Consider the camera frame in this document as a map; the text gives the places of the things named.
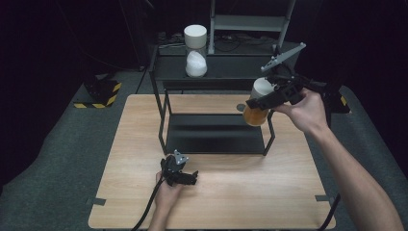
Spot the black two-tier metal rack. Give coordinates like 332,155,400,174
148,43,303,157

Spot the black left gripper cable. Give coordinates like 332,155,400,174
130,177,166,231

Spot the person's right hand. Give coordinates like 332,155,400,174
271,88,332,136

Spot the grey metal stand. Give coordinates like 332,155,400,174
207,0,297,56

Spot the white-lidded jar with orange contents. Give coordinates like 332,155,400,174
242,76,277,128

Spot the person's left hand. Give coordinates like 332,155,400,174
154,170,186,210

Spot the black yellow striped stand base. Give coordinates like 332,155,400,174
72,74,123,110
322,84,352,116

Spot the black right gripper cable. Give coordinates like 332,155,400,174
317,192,342,231

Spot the grey tape strip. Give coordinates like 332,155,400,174
314,193,337,203
85,196,107,207

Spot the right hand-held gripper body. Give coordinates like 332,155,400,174
260,41,335,108

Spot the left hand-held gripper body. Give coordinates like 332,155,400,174
160,149,190,188

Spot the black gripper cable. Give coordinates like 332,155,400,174
317,192,342,231
130,177,166,231

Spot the white-lidded jar with white contents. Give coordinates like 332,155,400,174
183,24,209,79

